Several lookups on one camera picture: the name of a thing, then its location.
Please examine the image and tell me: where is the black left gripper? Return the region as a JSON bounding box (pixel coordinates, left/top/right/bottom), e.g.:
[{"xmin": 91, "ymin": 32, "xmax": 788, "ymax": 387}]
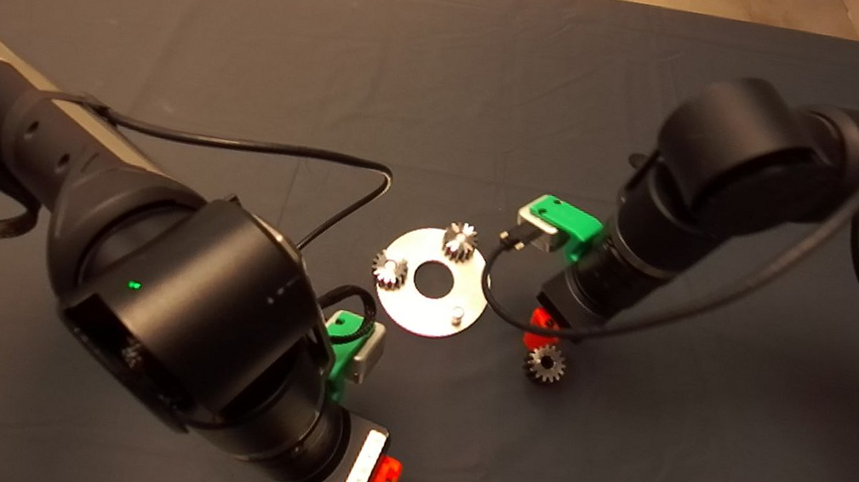
[{"xmin": 245, "ymin": 395, "xmax": 410, "ymax": 482}]

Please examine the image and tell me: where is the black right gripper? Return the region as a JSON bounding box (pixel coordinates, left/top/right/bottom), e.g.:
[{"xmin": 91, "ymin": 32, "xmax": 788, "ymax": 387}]
[{"xmin": 522, "ymin": 229, "xmax": 674, "ymax": 370}]

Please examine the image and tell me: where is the small steel planetary gear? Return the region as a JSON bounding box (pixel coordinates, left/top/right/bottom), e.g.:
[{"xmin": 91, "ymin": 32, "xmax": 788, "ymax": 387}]
[
  {"xmin": 439, "ymin": 221, "xmax": 482, "ymax": 267},
  {"xmin": 520, "ymin": 340, "xmax": 570, "ymax": 389},
  {"xmin": 369, "ymin": 250, "xmax": 411, "ymax": 291}
]

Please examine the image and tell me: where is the round metal carrier plate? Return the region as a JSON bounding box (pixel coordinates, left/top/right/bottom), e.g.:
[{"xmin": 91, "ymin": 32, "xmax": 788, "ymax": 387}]
[{"xmin": 369, "ymin": 221, "xmax": 500, "ymax": 346}]

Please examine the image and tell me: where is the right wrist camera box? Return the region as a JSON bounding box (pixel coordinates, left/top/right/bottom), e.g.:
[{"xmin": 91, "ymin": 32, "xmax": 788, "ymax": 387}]
[{"xmin": 513, "ymin": 208, "xmax": 564, "ymax": 255}]

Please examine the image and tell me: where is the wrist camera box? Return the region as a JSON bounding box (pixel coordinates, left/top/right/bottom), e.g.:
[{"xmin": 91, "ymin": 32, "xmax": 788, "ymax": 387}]
[
  {"xmin": 348, "ymin": 318, "xmax": 390, "ymax": 389},
  {"xmin": 513, "ymin": 208, "xmax": 564, "ymax": 255}
]

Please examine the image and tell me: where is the right green camera mount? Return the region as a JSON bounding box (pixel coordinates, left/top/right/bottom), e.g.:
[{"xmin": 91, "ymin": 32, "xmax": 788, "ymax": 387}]
[{"xmin": 522, "ymin": 193, "xmax": 609, "ymax": 267}]

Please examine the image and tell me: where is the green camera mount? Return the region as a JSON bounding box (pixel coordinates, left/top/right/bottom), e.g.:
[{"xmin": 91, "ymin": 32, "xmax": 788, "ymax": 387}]
[
  {"xmin": 314, "ymin": 307, "xmax": 377, "ymax": 408},
  {"xmin": 522, "ymin": 193, "xmax": 609, "ymax": 267}
]

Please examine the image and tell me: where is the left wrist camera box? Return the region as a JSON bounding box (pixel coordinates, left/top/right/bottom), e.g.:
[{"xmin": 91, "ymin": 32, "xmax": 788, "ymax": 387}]
[{"xmin": 348, "ymin": 318, "xmax": 390, "ymax": 389}]

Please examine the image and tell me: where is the left green camera mount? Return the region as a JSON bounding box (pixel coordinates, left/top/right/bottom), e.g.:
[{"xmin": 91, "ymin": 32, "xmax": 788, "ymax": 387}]
[{"xmin": 314, "ymin": 307, "xmax": 377, "ymax": 408}]

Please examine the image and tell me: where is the left camera black cable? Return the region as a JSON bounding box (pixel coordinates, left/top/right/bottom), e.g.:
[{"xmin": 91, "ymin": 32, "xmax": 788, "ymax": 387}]
[{"xmin": 21, "ymin": 91, "xmax": 402, "ymax": 344}]

